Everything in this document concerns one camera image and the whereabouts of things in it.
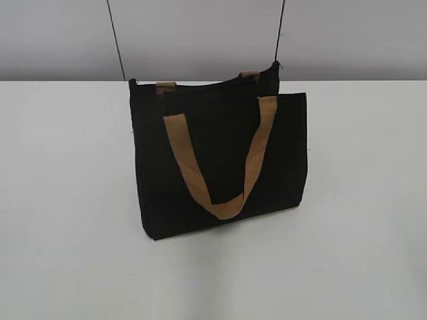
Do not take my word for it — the black suspension string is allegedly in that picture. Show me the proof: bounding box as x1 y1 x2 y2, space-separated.
274 0 287 63
106 0 129 82

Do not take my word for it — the right black suspension string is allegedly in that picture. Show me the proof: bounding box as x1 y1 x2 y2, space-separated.
274 0 287 63

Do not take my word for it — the tan bag strap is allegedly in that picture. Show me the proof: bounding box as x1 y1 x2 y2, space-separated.
162 95 278 221
155 70 262 96

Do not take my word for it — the black fabric tote bag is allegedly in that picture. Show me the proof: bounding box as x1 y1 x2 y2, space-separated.
129 61 308 240

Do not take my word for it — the tan rear bag strap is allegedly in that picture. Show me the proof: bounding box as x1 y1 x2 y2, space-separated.
155 70 262 96

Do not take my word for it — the left black suspension string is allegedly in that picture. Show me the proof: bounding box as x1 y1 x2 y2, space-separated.
106 0 129 82

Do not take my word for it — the tan front bag strap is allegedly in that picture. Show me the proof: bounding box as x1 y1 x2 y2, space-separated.
162 95 278 221

